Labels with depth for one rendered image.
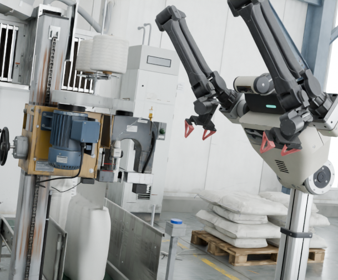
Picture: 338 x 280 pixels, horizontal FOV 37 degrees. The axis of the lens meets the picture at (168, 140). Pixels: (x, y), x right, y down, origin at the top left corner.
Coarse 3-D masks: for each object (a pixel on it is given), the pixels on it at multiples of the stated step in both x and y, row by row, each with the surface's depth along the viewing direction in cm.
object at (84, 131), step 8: (80, 120) 220; (72, 128) 216; (80, 128) 213; (88, 128) 215; (96, 128) 218; (72, 136) 216; (80, 136) 212; (88, 136) 215; (96, 136) 219; (80, 144) 218
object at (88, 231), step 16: (80, 192) 304; (96, 192) 280; (80, 208) 284; (96, 208) 274; (80, 224) 278; (96, 224) 274; (80, 240) 276; (96, 240) 274; (80, 256) 275; (96, 256) 275; (64, 272) 294; (80, 272) 275; (96, 272) 276
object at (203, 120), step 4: (192, 116) 225; (196, 116) 227; (200, 116) 223; (204, 116) 222; (208, 116) 222; (212, 116) 223; (196, 120) 224; (200, 120) 224; (204, 120) 223; (208, 120) 223; (196, 124) 222; (200, 124) 222; (204, 124) 223; (208, 124) 225; (212, 124) 226
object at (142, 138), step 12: (120, 120) 248; (132, 120) 251; (144, 120) 254; (120, 132) 249; (132, 132) 252; (144, 132) 255; (156, 132) 258; (144, 144) 255; (108, 156) 248; (144, 156) 256; (108, 168) 248
